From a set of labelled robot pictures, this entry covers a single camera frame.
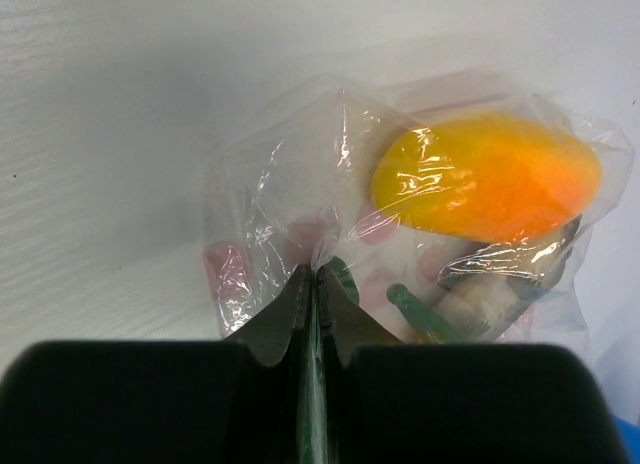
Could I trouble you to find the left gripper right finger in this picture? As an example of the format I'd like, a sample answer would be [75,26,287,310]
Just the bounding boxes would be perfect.
[317,267,631,463]

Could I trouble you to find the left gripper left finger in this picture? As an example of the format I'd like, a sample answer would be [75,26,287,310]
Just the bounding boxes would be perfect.
[1,266,312,463]

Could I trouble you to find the clear zip top bag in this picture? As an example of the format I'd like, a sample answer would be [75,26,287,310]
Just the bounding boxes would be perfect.
[204,76,635,349]

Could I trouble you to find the green fake chili pepper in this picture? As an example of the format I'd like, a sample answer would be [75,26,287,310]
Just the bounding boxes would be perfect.
[386,283,470,344]

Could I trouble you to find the yellow fake mango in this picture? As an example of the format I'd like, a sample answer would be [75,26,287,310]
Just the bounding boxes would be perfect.
[370,112,603,244]

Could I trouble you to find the blue plastic bin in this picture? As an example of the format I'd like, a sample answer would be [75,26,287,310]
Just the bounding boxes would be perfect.
[614,417,640,464]

